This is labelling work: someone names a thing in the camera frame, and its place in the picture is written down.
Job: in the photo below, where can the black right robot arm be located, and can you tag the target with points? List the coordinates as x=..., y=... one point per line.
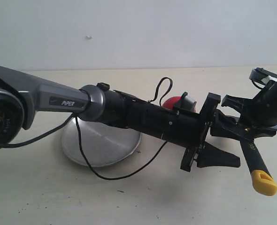
x=270, y=89

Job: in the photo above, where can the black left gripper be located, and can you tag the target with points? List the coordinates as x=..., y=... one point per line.
x=189, y=129

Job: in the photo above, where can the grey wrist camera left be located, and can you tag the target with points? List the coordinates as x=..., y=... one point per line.
x=180, y=104

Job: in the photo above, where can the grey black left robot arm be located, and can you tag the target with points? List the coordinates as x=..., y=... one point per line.
x=23, y=95

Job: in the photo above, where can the red dome push button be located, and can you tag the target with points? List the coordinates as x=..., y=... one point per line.
x=173, y=103

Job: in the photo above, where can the round stainless steel plate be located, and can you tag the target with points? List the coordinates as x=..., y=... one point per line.
x=102, y=145

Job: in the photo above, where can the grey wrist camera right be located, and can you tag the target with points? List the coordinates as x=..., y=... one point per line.
x=260, y=77

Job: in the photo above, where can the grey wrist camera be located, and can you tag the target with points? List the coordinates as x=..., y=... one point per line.
x=260, y=77
x=180, y=104

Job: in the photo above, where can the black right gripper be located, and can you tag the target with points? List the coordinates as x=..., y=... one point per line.
x=260, y=114

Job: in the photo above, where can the yellow black claw hammer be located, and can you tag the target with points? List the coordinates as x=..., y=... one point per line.
x=262, y=181

